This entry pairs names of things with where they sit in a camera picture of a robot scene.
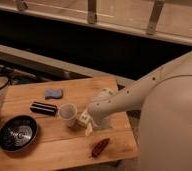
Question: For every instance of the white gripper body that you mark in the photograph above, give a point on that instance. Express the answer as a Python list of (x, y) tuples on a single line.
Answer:
[(102, 122)]

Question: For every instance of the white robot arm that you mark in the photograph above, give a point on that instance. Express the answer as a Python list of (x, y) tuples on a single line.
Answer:
[(164, 97)]

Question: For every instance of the black ceramic bowl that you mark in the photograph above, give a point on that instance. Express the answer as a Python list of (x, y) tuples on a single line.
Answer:
[(18, 133)]

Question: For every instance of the white tube with label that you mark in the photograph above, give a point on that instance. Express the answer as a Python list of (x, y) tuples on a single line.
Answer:
[(85, 121)]

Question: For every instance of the translucent plastic cup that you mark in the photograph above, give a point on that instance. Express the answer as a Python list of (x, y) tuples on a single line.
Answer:
[(68, 113)]

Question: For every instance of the wooden cutting board table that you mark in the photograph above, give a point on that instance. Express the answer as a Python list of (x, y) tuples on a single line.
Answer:
[(56, 146)]

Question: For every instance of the black rectangular case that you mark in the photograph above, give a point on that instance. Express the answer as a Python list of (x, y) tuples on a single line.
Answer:
[(43, 108)]

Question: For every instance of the metal bracket middle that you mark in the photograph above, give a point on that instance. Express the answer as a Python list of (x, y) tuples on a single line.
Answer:
[(92, 15)]

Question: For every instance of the metal bracket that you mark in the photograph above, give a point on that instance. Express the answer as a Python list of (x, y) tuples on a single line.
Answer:
[(92, 15), (21, 5), (154, 17)]

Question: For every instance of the metal bracket right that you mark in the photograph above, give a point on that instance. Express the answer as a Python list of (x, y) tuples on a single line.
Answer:
[(154, 17)]

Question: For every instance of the metal bracket left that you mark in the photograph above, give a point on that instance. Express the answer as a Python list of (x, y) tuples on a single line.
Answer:
[(21, 5)]

